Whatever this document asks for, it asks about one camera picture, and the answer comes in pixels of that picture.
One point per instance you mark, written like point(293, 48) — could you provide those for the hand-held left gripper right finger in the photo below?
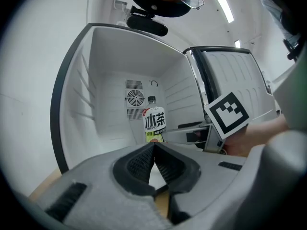
point(211, 181)

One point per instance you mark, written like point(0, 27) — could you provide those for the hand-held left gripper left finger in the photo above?
point(103, 188)

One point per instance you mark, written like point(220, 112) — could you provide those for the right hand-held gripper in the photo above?
point(227, 114)

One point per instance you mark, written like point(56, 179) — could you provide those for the drink bottle with black cap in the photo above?
point(154, 121)

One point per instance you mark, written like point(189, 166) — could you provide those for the white mini fridge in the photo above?
point(115, 56)

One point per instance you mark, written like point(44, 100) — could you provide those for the person's right forearm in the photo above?
point(254, 138)

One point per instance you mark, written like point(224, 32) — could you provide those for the long ceiling light panel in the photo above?
point(224, 6)
point(237, 43)

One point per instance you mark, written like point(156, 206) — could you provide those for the person's head with glasses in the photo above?
point(153, 7)

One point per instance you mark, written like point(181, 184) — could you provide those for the person's light blue shirt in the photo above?
point(271, 3)

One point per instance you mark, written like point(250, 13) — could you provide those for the black head camera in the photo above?
point(146, 25)

